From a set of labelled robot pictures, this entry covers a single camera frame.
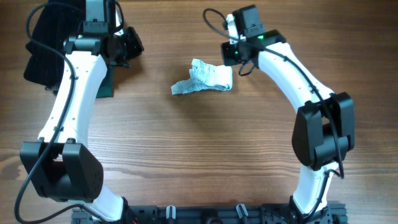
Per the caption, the light blue striped cloth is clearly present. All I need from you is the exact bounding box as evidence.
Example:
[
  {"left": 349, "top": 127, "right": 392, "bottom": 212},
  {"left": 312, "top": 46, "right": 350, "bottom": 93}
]
[{"left": 170, "top": 58, "right": 233, "bottom": 95}]

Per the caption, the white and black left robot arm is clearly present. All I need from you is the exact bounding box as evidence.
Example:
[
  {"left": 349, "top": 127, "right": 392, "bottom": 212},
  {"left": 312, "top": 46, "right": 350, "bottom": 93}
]
[{"left": 20, "top": 1, "right": 144, "bottom": 223}]

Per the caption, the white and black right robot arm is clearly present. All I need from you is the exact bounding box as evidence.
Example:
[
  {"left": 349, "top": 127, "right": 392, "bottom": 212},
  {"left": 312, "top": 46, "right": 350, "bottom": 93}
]
[{"left": 221, "top": 5, "right": 354, "bottom": 223}]

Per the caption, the dark green folded garment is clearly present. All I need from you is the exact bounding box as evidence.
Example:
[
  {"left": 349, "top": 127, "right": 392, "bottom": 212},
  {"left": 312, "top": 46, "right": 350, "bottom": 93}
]
[{"left": 96, "top": 67, "right": 113, "bottom": 98}]

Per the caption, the black knitted garment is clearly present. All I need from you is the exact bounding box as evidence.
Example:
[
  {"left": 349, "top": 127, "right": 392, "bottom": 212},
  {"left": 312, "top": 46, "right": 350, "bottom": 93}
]
[{"left": 24, "top": 0, "right": 85, "bottom": 87}]

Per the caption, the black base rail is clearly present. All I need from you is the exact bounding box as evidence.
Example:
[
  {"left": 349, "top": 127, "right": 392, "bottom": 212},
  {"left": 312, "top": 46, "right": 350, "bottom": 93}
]
[{"left": 71, "top": 203, "right": 348, "bottom": 224}]

